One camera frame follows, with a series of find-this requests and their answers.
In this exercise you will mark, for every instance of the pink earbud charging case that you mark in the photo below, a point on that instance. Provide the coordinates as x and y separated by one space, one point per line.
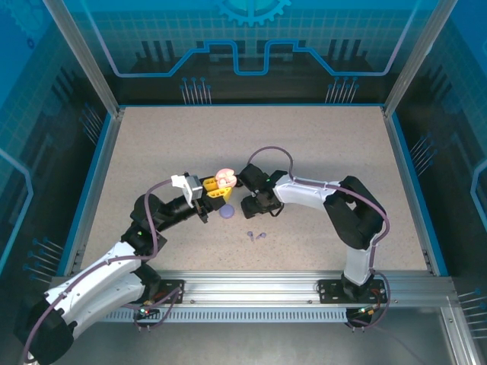
226 176

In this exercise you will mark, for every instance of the purple earbud charging case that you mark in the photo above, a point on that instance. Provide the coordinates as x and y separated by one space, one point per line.
227 211

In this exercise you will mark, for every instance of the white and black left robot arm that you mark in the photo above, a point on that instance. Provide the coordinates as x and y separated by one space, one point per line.
99 270

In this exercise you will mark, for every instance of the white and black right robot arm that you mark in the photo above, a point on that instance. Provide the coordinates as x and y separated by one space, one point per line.
304 192

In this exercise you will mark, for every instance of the purple earbud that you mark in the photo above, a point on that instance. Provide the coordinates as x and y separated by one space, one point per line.
261 235

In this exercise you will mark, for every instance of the small purple screws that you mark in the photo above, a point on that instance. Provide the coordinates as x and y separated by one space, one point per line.
251 235

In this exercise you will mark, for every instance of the small LED circuit board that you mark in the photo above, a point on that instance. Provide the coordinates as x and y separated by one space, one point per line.
365 310
146 311

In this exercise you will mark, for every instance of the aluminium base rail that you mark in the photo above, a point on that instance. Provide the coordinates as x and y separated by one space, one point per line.
251 289

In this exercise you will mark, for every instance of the aluminium table side rail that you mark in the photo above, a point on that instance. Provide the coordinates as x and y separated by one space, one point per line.
398 152
106 152

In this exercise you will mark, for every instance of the aluminium frame post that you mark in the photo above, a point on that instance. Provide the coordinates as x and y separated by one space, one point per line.
83 57
418 57

